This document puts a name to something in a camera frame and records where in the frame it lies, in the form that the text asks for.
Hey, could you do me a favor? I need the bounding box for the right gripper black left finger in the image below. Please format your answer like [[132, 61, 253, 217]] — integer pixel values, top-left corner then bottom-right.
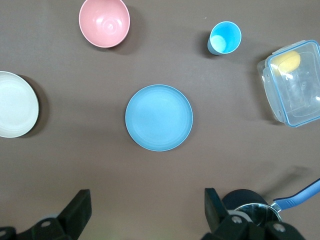
[[14, 189, 92, 240]]

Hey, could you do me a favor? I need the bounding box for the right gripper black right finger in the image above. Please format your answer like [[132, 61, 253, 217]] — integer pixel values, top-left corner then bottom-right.
[[200, 187, 306, 240]]

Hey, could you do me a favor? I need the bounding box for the light blue plate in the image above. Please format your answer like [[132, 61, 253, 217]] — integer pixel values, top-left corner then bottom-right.
[[124, 84, 194, 152]]

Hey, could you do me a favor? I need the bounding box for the glass lid blue knob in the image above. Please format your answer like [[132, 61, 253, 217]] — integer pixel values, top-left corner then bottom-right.
[[233, 202, 283, 230]]

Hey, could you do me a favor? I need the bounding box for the brown table cover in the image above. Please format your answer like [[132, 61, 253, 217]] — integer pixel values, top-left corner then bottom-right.
[[0, 0, 320, 240]]

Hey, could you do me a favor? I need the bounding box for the beige plate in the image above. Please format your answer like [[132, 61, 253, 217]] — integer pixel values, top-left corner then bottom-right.
[[0, 71, 40, 139]]

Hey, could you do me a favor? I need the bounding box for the clear plastic lidded container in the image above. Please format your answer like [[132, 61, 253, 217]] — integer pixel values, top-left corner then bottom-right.
[[257, 39, 320, 128]]

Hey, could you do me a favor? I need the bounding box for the yellow round food piece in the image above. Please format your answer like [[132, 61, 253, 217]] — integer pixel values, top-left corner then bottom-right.
[[271, 50, 301, 76]]

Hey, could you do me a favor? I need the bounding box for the light blue cup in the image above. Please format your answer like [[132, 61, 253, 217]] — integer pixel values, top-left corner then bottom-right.
[[206, 21, 243, 56]]

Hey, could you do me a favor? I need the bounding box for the pink bowl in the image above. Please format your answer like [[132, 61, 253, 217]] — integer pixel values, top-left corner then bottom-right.
[[78, 0, 131, 48]]

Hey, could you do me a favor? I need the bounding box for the black pot blue handle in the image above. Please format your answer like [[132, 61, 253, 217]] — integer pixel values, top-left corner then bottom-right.
[[221, 177, 320, 230]]

